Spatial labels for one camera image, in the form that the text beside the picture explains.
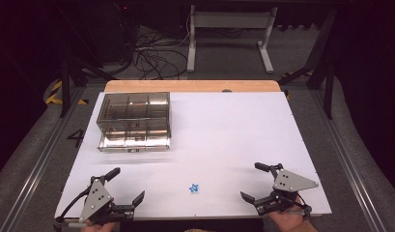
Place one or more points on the small blue star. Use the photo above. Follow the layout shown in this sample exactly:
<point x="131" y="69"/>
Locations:
<point x="193" y="188"/>

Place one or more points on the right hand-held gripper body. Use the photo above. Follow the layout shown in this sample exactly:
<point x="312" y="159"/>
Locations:
<point x="290" y="182"/>

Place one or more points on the dark computer tower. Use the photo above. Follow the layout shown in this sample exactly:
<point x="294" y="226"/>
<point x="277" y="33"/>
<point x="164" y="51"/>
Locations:
<point x="116" y="32"/>

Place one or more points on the white metal desk frame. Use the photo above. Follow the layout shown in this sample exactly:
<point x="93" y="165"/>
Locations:
<point x="230" y="20"/>

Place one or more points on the person's right hand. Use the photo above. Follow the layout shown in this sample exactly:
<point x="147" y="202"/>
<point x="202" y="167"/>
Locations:
<point x="288" y="220"/>

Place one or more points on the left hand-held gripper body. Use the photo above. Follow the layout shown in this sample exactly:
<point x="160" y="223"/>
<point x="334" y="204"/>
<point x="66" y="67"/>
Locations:
<point x="96" y="196"/>

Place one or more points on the aluminium floor rail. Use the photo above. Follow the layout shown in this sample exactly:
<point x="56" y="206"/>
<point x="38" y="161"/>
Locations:
<point x="40" y="164"/>
<point x="343" y="161"/>

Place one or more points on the black metal stand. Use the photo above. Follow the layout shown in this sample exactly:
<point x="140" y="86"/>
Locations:
<point x="65" y="87"/>
<point x="328" y="93"/>

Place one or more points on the clear plastic drawer organizer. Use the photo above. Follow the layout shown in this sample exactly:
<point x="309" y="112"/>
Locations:
<point x="134" y="122"/>

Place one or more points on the white board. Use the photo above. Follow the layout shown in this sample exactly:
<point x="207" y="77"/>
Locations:
<point x="224" y="135"/>

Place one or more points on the person's left hand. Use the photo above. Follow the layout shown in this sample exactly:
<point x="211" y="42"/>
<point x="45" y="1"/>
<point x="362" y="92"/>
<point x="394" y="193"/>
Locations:
<point x="98" y="228"/>

